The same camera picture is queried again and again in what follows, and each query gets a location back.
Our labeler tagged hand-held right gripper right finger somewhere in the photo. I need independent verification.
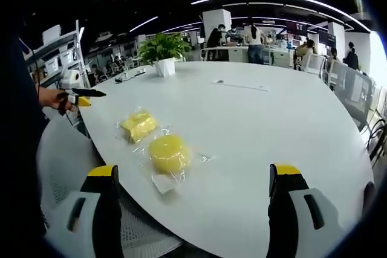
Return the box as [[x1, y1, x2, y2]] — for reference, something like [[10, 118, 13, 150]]
[[267, 163, 348, 258]]

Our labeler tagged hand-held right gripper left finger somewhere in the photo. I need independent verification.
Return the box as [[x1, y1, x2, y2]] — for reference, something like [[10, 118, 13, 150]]
[[50, 164, 123, 258]]

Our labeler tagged rectangular yellow silicone block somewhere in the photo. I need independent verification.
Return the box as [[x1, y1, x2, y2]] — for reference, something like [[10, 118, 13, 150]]
[[116, 106, 173, 150]]

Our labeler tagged round yellow silicone block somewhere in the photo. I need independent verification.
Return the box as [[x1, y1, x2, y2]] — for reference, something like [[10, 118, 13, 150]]
[[132, 132, 216, 195]]

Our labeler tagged person's left hand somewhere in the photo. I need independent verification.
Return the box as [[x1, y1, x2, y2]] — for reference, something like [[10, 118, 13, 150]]
[[38, 87, 76, 112]]

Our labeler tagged white storage shelf rack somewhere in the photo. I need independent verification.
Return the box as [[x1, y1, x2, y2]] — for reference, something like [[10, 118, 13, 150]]
[[25, 19, 91, 89]]

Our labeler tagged white mesh office chair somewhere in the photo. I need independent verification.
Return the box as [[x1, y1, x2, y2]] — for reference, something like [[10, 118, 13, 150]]
[[37, 115, 182, 254]]

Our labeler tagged white faceted plant pot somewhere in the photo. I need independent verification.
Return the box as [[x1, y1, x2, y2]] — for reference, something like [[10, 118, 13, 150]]
[[154, 57, 176, 77]]

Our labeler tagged black chair armrest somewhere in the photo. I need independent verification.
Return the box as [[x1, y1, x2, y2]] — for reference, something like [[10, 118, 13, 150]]
[[362, 181, 376, 219]]

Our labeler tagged green potted plant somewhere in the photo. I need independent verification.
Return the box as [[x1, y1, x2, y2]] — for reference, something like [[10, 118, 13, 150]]
[[137, 33, 192, 66]]

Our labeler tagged person's dark clothing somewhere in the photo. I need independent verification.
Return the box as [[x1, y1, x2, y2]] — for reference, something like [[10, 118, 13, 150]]
[[0, 37, 49, 258]]

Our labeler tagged grey office partition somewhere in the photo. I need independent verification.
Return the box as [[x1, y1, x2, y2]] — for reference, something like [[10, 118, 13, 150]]
[[332, 63, 376, 129]]

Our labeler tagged white background desk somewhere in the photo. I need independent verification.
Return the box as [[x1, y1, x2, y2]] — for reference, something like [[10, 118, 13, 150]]
[[201, 45, 252, 62]]

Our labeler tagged black frame chair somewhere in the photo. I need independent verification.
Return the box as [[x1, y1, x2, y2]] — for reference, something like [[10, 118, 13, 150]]
[[364, 117, 387, 167]]

